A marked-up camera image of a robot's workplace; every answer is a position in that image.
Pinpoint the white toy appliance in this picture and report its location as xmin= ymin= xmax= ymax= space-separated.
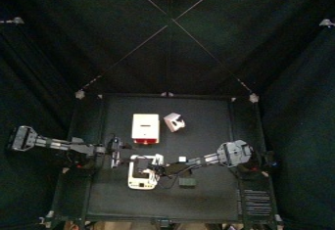
xmin=126 ymin=153 xmax=166 ymax=191

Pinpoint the small dark green block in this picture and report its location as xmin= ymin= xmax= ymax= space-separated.
xmin=177 ymin=176 xmax=197 ymax=189

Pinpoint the small white wooden holder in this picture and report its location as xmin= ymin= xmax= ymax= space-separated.
xmin=162 ymin=112 xmax=186 ymax=133

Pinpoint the black label plate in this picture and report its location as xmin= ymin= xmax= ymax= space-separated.
xmin=240 ymin=188 xmax=273 ymax=220

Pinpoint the black cloth curtain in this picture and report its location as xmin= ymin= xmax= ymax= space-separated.
xmin=0 ymin=0 xmax=335 ymax=223

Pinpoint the black cable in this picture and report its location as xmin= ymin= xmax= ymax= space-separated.
xmin=156 ymin=171 xmax=193 ymax=190

